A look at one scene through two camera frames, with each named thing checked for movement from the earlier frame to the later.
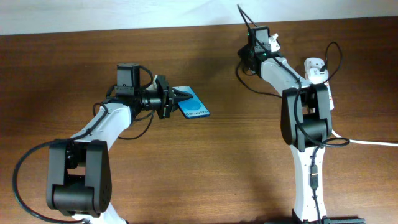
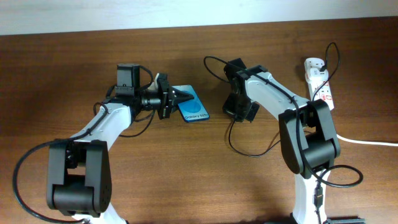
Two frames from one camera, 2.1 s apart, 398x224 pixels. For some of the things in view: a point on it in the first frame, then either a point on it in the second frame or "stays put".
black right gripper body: [247, 54] to [241, 108]
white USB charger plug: [316, 76] stays put
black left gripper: [169, 97] stays put
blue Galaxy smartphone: [193, 107] stays put
